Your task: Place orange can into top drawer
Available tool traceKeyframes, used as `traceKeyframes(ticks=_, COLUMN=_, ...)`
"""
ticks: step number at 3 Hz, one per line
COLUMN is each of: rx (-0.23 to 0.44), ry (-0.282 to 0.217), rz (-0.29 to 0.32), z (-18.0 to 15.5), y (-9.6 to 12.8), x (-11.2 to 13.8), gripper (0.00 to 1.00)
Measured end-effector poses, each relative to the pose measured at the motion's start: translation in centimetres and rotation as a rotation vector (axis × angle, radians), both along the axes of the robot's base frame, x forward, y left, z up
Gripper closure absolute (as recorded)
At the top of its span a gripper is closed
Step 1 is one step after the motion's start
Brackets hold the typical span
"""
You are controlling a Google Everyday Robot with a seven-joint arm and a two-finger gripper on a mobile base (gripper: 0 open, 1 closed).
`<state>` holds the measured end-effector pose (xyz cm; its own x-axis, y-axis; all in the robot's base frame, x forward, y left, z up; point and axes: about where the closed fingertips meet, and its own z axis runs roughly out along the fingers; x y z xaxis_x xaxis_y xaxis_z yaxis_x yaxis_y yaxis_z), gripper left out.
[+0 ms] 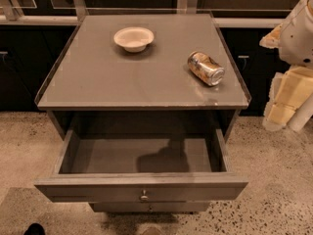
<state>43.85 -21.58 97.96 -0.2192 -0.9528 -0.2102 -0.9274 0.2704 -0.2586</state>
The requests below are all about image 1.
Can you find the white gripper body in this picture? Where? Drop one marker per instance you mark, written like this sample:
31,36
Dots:
297,38

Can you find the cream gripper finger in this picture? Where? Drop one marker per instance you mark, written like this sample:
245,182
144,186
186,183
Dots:
272,39
290,100

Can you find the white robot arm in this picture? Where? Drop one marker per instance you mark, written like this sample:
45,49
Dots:
291,93

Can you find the white paper bowl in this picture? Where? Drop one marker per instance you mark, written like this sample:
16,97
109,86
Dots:
133,39

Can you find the lower grey drawer front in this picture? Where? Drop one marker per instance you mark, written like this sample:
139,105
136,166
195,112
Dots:
150,207

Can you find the open grey top drawer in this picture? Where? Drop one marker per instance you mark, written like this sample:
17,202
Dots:
179,168

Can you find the orange soda can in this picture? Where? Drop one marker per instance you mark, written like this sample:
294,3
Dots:
205,68

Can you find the metal glass railing frame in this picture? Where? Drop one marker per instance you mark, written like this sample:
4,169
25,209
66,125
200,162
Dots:
227,13

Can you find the black shoe tip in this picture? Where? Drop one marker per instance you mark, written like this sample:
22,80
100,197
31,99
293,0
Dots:
34,229

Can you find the round metal drawer knob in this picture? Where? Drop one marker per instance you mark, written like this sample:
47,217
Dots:
144,197

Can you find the grey drawer cabinet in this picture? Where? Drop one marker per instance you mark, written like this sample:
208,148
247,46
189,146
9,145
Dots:
97,89

